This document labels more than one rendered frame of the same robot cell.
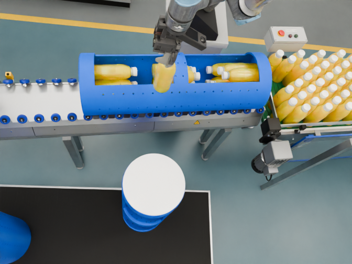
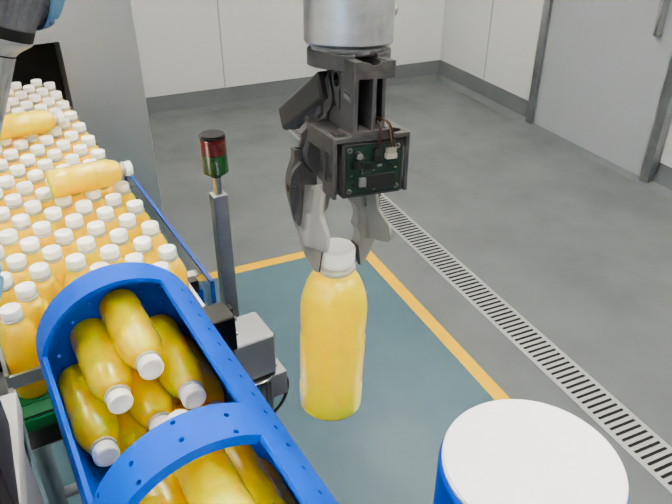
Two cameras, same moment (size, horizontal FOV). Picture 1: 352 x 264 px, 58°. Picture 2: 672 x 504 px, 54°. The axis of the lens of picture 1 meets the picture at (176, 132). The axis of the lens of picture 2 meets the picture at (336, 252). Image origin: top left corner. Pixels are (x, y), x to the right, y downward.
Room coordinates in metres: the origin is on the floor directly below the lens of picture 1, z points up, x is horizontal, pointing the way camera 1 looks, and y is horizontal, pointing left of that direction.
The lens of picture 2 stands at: (0.67, 0.68, 1.84)
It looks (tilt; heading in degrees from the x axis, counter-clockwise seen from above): 31 degrees down; 267
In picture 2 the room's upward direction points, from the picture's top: straight up
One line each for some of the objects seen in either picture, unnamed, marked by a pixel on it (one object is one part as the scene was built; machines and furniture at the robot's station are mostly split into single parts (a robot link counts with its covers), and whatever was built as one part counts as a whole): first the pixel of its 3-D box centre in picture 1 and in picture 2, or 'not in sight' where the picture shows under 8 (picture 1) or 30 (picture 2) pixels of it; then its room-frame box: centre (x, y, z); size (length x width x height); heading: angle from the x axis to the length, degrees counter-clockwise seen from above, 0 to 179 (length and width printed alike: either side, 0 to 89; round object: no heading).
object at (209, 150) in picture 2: not in sight; (213, 145); (0.89, -0.83, 1.23); 0.06 x 0.06 x 0.04
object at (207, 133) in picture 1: (211, 127); not in sight; (1.06, -0.23, 0.31); 0.06 x 0.06 x 0.63; 28
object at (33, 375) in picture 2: (269, 92); (115, 348); (1.07, -0.39, 0.96); 0.40 x 0.01 x 0.03; 28
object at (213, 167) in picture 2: not in sight; (214, 162); (0.89, -0.83, 1.18); 0.06 x 0.06 x 0.05
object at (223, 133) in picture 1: (215, 144); not in sight; (0.94, -0.30, 0.31); 0.06 x 0.06 x 0.63; 28
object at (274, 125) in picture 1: (270, 127); (214, 332); (0.87, -0.45, 0.95); 0.10 x 0.07 x 0.10; 28
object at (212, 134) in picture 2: not in sight; (215, 164); (0.89, -0.83, 1.18); 0.06 x 0.06 x 0.16
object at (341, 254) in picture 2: not in sight; (335, 254); (0.64, 0.12, 1.49); 0.04 x 0.04 x 0.02
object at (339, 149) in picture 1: (297, 170); (235, 360); (0.89, -0.83, 0.55); 0.04 x 0.04 x 1.10; 28
